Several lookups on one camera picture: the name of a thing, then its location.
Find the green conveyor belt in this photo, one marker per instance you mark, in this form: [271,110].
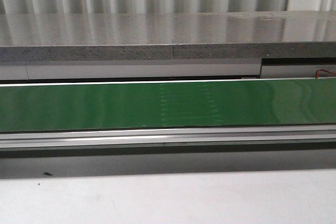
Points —
[142,105]

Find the grey stone counter slab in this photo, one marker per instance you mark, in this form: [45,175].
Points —
[100,37]

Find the aluminium conveyor frame rail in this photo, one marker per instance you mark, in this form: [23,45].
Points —
[170,137]

